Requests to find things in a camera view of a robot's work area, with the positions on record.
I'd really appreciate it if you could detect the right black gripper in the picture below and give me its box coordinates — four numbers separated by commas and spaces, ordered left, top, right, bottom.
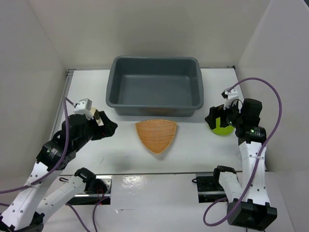
204, 99, 244, 129

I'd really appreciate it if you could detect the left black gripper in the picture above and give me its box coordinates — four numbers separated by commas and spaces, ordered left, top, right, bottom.
75, 110, 118, 150

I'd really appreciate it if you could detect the cream round plate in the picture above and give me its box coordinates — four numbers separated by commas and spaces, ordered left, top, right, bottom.
90, 107, 104, 126

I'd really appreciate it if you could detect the green round plate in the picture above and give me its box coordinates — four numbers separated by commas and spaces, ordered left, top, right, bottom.
211, 118, 234, 136

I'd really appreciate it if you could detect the orange woven triangular plate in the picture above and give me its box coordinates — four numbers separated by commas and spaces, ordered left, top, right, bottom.
135, 119, 177, 155

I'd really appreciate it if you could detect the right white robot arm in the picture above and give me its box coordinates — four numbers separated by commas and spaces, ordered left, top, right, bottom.
205, 97, 278, 231

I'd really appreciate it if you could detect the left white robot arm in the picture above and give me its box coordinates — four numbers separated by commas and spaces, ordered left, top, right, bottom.
0, 111, 118, 232

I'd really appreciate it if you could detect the grey plastic bin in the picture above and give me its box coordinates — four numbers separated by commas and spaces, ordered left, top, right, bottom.
106, 56, 204, 117

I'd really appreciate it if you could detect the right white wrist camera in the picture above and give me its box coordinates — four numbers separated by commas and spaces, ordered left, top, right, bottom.
222, 88, 239, 110

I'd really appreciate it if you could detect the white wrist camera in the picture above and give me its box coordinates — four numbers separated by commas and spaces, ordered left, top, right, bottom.
73, 98, 93, 120
222, 88, 239, 110

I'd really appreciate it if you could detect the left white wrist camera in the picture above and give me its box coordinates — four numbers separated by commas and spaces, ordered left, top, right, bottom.
73, 98, 93, 120

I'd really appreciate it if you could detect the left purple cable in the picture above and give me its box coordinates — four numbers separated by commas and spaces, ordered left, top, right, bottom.
0, 97, 97, 232

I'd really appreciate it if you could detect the purple cable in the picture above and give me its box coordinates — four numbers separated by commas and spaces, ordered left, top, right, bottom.
0, 97, 97, 232
203, 77, 282, 227

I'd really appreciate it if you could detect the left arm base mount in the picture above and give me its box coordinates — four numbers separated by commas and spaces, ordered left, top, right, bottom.
68, 175, 112, 205

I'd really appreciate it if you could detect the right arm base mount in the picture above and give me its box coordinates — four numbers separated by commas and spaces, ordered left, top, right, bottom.
191, 173, 226, 203

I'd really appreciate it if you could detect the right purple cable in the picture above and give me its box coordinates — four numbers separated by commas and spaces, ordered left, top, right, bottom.
203, 77, 282, 227

